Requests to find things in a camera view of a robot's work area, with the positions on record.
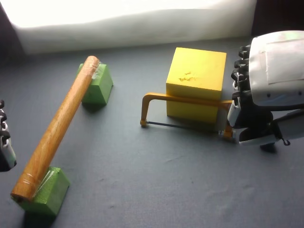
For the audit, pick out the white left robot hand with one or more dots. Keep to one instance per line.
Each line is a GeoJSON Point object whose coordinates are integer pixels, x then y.
{"type": "Point", "coordinates": [5, 147]}

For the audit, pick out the wooden rod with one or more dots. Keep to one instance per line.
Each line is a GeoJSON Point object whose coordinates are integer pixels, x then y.
{"type": "Point", "coordinates": [61, 123]}

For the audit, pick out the yellow hacksaw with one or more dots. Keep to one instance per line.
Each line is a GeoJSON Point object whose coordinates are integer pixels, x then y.
{"type": "Point", "coordinates": [166, 97]}

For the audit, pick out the green foam block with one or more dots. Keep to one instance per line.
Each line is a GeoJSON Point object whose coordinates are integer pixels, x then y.
{"type": "Point", "coordinates": [99, 90]}
{"type": "Point", "coordinates": [52, 190]}

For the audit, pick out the grey table cloth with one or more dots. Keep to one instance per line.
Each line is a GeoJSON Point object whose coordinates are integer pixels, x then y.
{"type": "Point", "coordinates": [154, 178]}

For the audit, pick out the white backdrop sheet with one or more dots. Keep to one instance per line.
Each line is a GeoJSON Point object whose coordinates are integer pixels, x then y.
{"type": "Point", "coordinates": [118, 28]}

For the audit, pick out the yellow cube block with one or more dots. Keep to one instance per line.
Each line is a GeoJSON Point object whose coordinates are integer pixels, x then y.
{"type": "Point", "coordinates": [197, 71]}

